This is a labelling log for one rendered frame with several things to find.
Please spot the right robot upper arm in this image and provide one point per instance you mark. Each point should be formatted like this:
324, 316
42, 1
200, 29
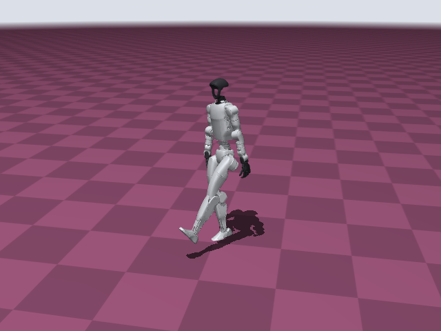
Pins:
208, 129

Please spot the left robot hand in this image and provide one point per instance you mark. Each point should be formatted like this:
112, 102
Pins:
245, 168

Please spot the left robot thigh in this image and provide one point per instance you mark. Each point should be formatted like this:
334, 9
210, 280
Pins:
220, 175

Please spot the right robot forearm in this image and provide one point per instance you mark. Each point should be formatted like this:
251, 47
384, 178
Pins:
208, 143

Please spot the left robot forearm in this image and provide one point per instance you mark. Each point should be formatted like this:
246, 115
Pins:
240, 146

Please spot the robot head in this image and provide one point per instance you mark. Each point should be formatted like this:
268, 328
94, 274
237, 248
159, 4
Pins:
218, 84

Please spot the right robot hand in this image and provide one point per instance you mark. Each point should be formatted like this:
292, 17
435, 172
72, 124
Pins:
207, 156

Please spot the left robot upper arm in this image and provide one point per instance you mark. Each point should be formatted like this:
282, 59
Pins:
232, 113

